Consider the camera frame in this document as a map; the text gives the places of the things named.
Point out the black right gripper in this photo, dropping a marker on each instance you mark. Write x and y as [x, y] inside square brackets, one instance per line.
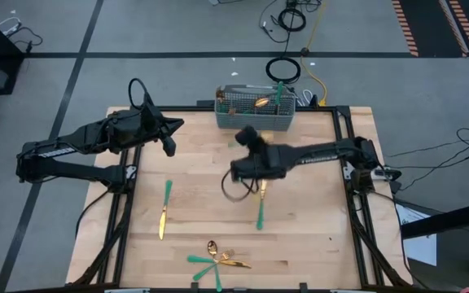
[252, 163]

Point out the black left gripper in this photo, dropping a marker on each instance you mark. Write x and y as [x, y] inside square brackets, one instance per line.
[151, 126]

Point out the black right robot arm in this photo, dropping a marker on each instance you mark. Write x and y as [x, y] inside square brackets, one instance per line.
[320, 156]

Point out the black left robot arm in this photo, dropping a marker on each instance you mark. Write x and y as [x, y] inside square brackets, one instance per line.
[75, 140]

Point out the grey plastic silverware caddy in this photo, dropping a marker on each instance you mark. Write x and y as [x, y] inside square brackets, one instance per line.
[255, 122]

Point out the black power adapter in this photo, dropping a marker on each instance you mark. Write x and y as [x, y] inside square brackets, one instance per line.
[314, 101]

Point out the black floor socket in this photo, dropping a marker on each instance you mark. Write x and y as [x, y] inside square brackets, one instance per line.
[305, 52]

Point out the black power box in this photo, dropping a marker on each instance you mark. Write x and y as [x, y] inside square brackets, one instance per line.
[389, 174]

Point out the white paper sheet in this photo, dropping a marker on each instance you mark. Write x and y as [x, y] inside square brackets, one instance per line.
[419, 248]

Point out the black desk with monitor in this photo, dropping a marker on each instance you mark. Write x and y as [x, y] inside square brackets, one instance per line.
[442, 221]

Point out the black mat orange stripes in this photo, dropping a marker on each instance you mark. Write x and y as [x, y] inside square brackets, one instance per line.
[430, 24]

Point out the red object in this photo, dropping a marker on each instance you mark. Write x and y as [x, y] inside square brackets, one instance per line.
[468, 290]

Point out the black aluminium table frame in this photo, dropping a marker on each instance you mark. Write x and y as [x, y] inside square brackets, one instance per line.
[189, 109]

